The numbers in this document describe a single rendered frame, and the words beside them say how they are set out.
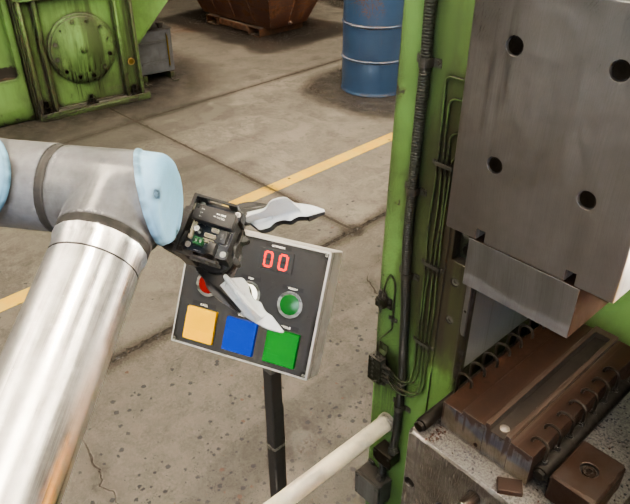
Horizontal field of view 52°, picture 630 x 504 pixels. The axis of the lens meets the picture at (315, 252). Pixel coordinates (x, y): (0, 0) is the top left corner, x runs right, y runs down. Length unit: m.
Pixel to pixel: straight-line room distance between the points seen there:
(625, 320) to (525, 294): 0.57
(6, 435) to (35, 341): 0.07
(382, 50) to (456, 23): 4.48
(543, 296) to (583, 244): 0.12
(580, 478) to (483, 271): 0.41
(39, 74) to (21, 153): 4.92
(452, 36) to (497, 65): 0.23
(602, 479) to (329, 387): 1.61
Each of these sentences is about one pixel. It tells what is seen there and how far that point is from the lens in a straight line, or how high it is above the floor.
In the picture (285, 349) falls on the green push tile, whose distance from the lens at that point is 1.38.
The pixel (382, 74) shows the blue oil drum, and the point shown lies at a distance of 5.72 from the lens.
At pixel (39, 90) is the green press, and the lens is 5.58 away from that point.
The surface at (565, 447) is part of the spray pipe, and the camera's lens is 1.34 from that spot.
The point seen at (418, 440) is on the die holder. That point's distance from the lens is 1.36.
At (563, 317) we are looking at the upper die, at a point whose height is 1.31.
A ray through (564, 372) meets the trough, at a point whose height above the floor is 0.99.
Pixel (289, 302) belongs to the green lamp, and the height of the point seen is 1.10.
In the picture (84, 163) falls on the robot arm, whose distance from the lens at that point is 0.65.
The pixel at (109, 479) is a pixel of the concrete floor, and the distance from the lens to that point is 2.54.
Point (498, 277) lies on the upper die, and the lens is 1.10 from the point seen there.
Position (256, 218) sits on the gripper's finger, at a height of 1.55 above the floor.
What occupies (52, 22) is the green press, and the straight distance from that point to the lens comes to 5.55.
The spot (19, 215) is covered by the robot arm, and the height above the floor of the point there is 1.62.
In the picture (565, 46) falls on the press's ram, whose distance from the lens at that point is 0.93.
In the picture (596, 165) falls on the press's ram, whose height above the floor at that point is 1.56.
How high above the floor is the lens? 1.93
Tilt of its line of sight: 33 degrees down
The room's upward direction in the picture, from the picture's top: straight up
